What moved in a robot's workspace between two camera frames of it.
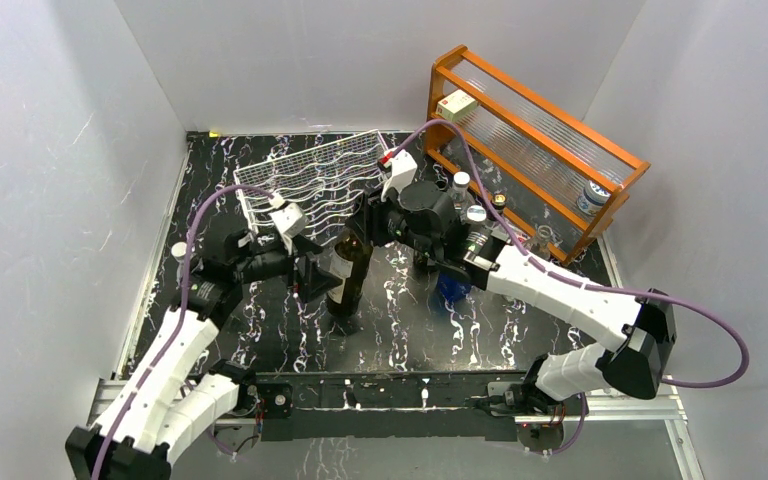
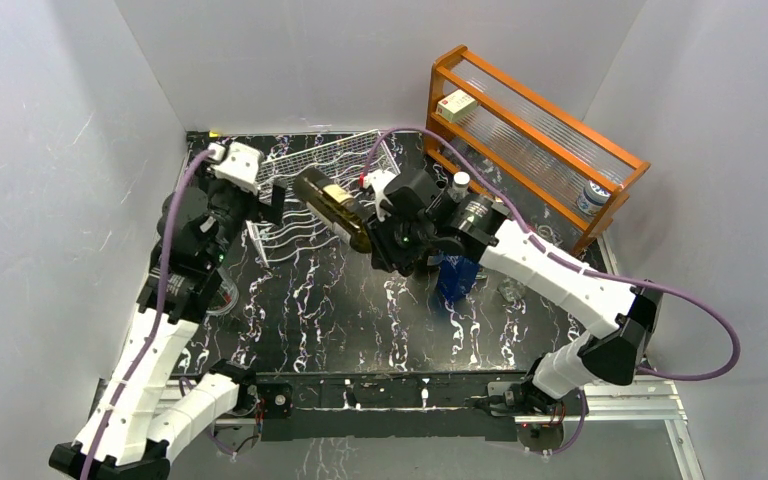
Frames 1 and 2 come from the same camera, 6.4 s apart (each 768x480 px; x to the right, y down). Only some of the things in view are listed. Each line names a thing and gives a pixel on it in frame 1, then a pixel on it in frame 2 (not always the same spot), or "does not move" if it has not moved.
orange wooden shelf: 554,177 does not move
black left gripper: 314,280 -> 259,209
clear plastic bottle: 462,197 does not move
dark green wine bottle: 349,261 -> 340,208
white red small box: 456,105 does not move
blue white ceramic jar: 593,198 does not move
